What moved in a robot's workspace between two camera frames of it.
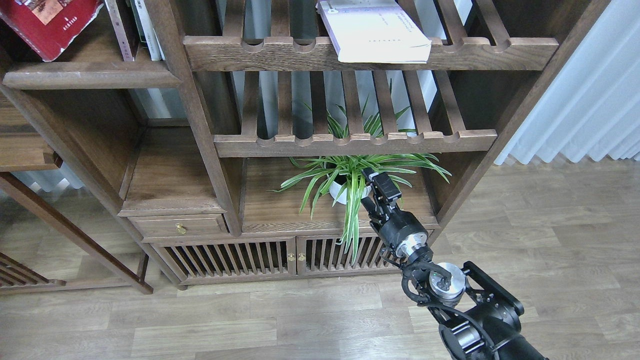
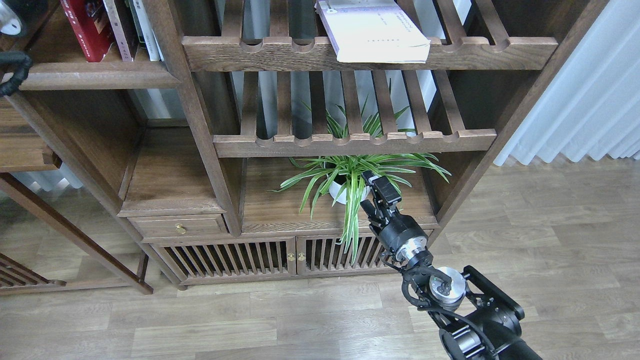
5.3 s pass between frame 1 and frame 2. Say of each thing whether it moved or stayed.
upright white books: stayed
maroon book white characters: stayed
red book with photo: moved
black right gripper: stayed
